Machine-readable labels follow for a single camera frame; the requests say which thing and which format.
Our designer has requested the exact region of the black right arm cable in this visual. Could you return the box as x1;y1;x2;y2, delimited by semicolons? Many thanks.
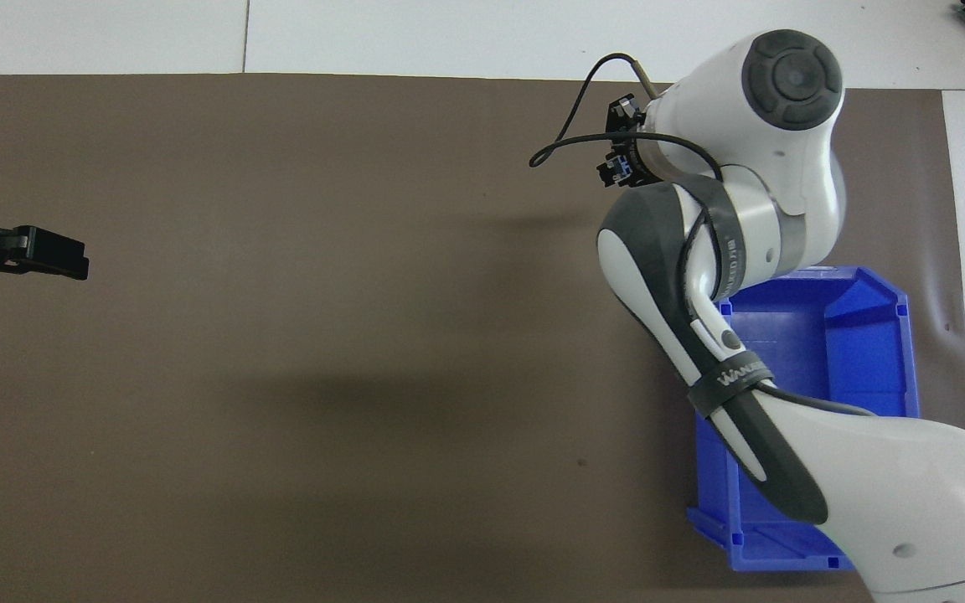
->
530;54;877;417

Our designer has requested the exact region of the blue plastic storage bin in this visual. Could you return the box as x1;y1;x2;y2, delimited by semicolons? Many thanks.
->
687;265;921;574

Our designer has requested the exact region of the brown table mat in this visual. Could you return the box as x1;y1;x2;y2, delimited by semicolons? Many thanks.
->
0;74;965;603

